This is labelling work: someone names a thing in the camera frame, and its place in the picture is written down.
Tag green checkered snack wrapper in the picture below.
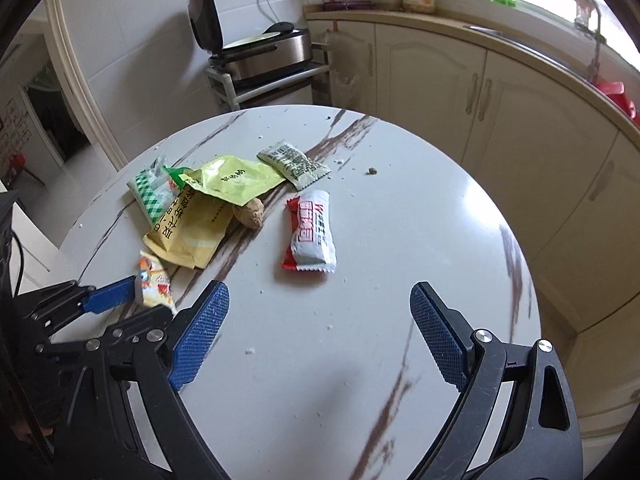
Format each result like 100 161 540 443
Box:
127 156 190 226

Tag orange cartoon snack wrapper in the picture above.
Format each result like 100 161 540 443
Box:
136 252 177 314

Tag red white candy wrapper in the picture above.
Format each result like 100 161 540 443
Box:
281 190 337 273

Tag white kitchen cart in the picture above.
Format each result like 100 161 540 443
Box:
205 62 331 113

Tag yellow tan snack bag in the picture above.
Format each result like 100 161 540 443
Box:
143 185 233 270

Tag black silver rice cooker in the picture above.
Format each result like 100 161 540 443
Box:
188 0 312 84

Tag cream lower cabinets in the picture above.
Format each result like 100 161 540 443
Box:
308 11 639 438

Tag pale green barcode sachet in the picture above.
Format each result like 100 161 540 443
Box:
257 141 331 191

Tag chrome kitchen faucet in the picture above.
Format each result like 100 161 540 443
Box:
572 0 603 84

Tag red plastic basin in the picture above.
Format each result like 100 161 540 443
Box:
594 81 640 127

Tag round white marble table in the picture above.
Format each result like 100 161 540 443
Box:
53 105 540 479

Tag lime green snack bag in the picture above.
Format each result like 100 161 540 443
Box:
180 155 284 206

